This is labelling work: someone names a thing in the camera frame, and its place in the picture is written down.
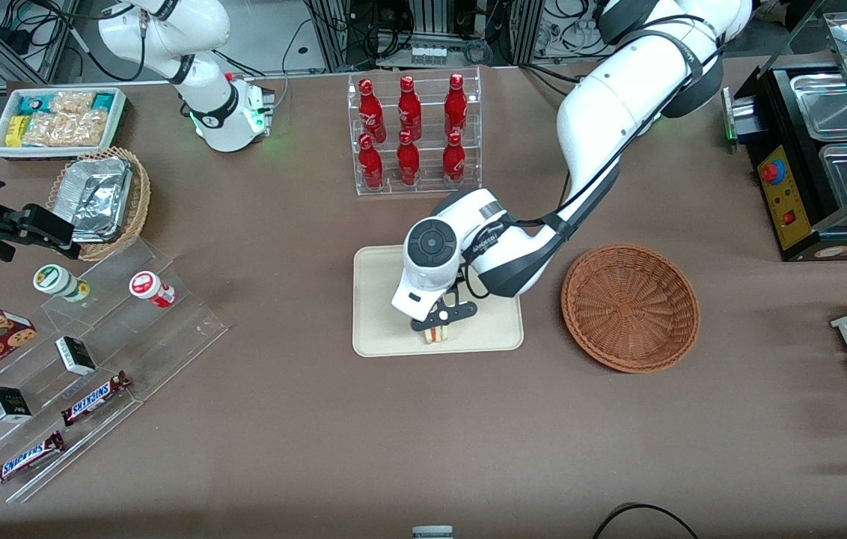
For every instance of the triangle sandwich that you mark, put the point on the triangle sandwich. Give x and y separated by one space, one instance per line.
437 335

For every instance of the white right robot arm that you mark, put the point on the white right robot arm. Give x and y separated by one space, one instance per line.
206 97

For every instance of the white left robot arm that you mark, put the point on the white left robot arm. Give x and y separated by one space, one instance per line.
603 112

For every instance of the cream plastic tray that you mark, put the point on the cream plastic tray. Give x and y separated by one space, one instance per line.
378 299

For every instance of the small tan wicker basket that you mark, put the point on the small tan wicker basket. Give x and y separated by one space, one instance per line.
138 209

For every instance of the white rectangular snack tray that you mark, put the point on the white rectangular snack tray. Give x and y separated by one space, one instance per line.
118 123

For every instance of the round brown wicker basket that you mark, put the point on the round brown wicker basket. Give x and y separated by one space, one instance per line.
629 307

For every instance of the green lid cup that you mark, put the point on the green lid cup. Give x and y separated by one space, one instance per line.
58 281

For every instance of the stacked foil containers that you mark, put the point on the stacked foil containers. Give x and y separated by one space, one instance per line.
98 195

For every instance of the yellow snack packet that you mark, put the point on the yellow snack packet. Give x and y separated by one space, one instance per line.
16 129

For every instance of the large clear cracker bag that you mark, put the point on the large clear cracker bag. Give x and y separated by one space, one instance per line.
64 129

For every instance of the small black box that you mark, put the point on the small black box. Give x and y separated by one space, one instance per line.
75 355
7 404

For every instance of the teal snack packet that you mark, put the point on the teal snack packet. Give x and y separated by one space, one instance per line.
33 103
103 100

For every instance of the red lid cup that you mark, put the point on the red lid cup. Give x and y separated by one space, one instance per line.
150 288

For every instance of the small clear cracker bag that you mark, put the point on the small clear cracker bag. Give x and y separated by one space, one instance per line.
73 101

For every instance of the red cola bottle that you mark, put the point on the red cola bottle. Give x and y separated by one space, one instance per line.
409 108
456 105
370 108
370 165
408 161
453 159

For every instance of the Snickers chocolate bar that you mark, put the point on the Snickers chocolate bar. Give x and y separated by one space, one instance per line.
25 458
96 397

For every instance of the clear acrylic stepped display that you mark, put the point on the clear acrylic stepped display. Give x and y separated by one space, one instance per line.
169 337

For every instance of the clear acrylic bottle rack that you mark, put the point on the clear acrylic bottle rack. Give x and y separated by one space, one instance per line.
431 127

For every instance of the small grey box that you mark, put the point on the small grey box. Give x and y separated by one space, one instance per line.
432 533

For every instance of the white power strip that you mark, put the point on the white power strip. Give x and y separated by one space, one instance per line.
429 54

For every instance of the small grey metal device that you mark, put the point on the small grey metal device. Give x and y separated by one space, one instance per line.
739 116

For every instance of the red and blue stop knob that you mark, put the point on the red and blue stop knob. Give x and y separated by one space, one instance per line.
771 173

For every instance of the black food warmer yellow panel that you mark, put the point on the black food warmer yellow panel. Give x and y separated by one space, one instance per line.
786 198

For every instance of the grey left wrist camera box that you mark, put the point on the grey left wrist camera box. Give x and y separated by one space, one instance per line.
412 296

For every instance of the aluminium frame post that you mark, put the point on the aluminium frame post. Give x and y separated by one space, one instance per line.
330 34
524 30

